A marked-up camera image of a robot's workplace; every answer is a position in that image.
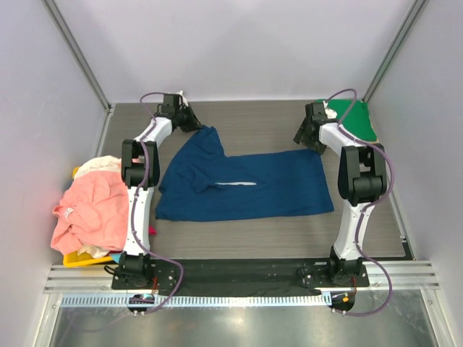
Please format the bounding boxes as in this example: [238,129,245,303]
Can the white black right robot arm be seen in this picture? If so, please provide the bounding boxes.
[294,101,388,288]

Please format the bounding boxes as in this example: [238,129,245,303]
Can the left aluminium frame post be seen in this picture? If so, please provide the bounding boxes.
[42,0,111,113]

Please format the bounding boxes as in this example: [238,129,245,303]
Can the magenta t-shirt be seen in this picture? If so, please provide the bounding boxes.
[148,226,157,236]

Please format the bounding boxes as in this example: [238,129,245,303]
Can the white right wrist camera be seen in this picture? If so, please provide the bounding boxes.
[322,100,337,119]

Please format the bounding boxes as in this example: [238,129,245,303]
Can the yellow plastic bin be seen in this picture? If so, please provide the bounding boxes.
[51,171,127,267]

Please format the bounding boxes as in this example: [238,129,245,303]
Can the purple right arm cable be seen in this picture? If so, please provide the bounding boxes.
[323,88,397,319]

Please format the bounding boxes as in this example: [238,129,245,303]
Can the folded beige t-shirt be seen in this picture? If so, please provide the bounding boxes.
[368,108,380,145]

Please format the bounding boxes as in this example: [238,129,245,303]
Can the white slotted cable duct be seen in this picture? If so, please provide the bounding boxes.
[61,292,332,309]

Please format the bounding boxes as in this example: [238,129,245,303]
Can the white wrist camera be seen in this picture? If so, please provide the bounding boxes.
[177,90,189,107]
[322,100,337,119]

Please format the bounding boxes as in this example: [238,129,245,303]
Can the aluminium frame post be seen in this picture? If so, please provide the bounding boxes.
[362,0,429,103]
[42,0,111,113]

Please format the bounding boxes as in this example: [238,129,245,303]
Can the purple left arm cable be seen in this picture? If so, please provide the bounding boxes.
[129,92,185,314]

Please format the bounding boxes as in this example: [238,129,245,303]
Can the blue Mickey print t-shirt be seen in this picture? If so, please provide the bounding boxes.
[156,127,334,222]

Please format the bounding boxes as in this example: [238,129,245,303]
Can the cream white t-shirt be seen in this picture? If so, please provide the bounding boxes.
[73,155,122,179]

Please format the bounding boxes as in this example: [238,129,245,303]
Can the aluminium extrusion rail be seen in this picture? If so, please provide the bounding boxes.
[44,259,439,297]

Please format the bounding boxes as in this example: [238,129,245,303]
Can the pink t-shirt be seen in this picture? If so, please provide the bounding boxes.
[51,155,129,255]

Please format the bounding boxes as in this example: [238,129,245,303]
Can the right aluminium frame post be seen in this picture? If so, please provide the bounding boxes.
[362,0,429,103]

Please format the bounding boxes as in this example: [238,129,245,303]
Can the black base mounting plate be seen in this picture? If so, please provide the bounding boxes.
[104,258,370,297]

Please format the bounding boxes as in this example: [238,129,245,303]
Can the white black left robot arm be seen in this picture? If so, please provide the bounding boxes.
[104,91,203,291]

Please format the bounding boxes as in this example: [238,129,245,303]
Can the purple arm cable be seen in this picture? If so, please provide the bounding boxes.
[129,92,185,314]
[323,88,397,319]

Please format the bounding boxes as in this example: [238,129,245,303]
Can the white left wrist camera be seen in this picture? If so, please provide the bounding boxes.
[177,90,189,107]

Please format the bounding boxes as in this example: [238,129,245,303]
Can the folded green t-shirt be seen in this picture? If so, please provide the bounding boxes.
[328,98,378,142]

